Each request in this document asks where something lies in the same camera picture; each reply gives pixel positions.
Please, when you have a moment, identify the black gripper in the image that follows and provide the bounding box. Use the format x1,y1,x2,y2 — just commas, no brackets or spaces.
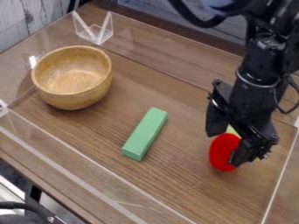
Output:
206,69,280,167

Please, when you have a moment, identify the red plush strawberry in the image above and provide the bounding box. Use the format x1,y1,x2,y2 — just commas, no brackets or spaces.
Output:
210,126,240,172

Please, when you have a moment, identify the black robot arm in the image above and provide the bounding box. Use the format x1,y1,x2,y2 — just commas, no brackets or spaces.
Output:
203,0,299,166

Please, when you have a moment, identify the green rectangular block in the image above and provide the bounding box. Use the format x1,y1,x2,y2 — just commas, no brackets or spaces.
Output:
121,107,168,161

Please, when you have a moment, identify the wooden bowl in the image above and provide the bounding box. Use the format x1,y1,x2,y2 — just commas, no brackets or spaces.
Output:
32,45,112,110

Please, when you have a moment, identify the clear acrylic corner stand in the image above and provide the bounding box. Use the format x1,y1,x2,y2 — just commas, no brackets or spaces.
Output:
71,11,113,46

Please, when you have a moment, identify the clear acrylic front barrier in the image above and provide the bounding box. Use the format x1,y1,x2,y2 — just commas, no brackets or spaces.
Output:
0,106,196,224

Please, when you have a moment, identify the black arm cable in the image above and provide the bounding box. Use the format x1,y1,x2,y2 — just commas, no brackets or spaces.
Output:
167,0,250,29

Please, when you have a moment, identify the black metal table frame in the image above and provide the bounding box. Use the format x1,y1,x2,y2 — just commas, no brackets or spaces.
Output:
0,183,68,224

